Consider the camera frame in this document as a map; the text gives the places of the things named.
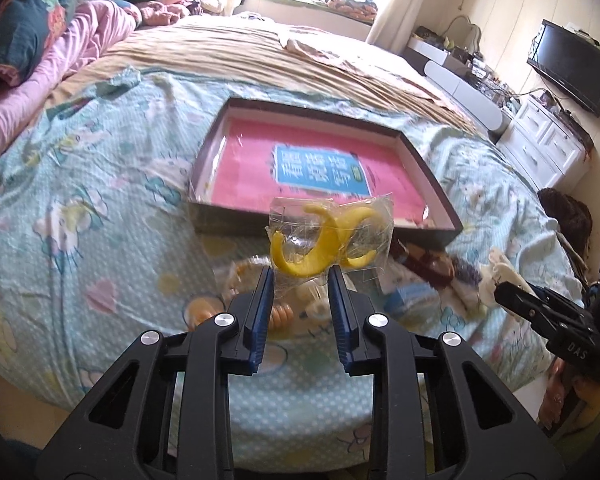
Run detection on blue transparent jewelry box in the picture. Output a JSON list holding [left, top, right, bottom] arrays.
[[384, 283, 440, 321]]

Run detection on orange spiral hair tie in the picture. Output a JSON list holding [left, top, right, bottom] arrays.
[[270, 301, 297, 331]]

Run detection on brown strap gold watch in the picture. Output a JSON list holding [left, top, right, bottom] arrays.
[[389, 240, 455, 288]]

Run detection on bag with gold jewelry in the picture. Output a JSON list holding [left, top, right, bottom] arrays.
[[214, 256, 332, 338]]

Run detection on yellow hair clips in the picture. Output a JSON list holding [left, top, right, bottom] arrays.
[[266, 196, 393, 280]]

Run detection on dark beaded item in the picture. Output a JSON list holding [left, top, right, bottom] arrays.
[[451, 255, 482, 294]]

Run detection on person's right hand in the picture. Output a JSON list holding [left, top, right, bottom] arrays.
[[538, 358, 583, 429]]

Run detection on Hello Kitty blue bedsheet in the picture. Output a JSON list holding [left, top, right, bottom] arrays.
[[0, 68, 581, 472]]

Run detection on white drawer cabinet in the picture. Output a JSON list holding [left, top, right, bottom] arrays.
[[496, 96, 591, 194]]

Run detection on black flat screen television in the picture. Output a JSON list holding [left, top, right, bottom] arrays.
[[527, 20, 600, 117]]

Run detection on pink and blue book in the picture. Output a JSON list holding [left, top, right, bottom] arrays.
[[211, 119, 428, 224]]

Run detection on dark cardboard box tray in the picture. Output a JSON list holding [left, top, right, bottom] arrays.
[[189, 98, 463, 250]]

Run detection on white rounded dresser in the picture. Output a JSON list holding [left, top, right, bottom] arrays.
[[402, 35, 509, 143]]

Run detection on pink patterned cloth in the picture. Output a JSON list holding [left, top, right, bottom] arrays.
[[279, 30, 424, 84]]

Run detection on cream curtain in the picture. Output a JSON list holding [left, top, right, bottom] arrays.
[[365, 0, 424, 54]]

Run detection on tan bed blanket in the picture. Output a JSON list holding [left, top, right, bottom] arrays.
[[44, 15, 477, 133]]

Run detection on pink quilt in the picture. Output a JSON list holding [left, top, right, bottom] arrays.
[[0, 0, 142, 156]]

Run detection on window seat clothes pile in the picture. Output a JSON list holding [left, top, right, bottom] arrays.
[[294, 0, 378, 24]]

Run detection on dark floral pillow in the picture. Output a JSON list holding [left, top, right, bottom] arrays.
[[0, 0, 76, 87]]

